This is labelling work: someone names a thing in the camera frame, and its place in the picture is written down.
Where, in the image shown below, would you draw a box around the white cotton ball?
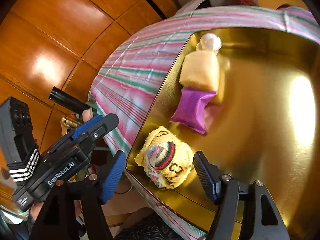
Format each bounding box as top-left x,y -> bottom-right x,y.
196,33 -> 222,53

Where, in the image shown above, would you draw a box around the yellow patterned socks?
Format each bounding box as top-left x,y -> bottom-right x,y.
135,126 -> 194,190

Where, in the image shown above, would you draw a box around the purple sachet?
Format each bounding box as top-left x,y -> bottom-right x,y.
170,87 -> 217,134

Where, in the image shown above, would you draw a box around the black handle tube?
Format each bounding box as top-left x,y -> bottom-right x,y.
49,86 -> 90,115

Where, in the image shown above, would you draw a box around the yellow sponge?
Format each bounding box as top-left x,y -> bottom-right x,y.
180,50 -> 220,92

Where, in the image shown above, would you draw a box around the person's left hand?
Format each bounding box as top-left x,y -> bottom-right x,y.
29,107 -> 94,221

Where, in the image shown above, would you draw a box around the gold metal tray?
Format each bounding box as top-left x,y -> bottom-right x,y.
126,28 -> 319,239

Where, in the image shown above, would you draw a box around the striped bed sheet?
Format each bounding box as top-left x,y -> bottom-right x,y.
87,4 -> 320,240

